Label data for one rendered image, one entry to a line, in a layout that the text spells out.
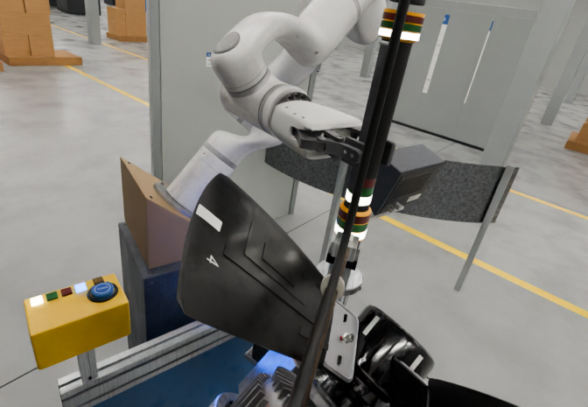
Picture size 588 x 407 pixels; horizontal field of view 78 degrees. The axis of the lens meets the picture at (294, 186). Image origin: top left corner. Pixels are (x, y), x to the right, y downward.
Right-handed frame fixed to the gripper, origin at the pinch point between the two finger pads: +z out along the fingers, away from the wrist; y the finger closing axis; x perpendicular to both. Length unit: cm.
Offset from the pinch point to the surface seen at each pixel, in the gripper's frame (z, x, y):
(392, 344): 11.2, -22.8, 0.1
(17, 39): -812, -101, -23
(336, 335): 6.6, -22.0, 6.3
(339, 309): 4.4, -20.6, 3.9
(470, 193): -55, -72, -185
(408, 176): -29, -27, -62
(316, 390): 7.8, -29.1, 9.3
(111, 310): -31, -41, 24
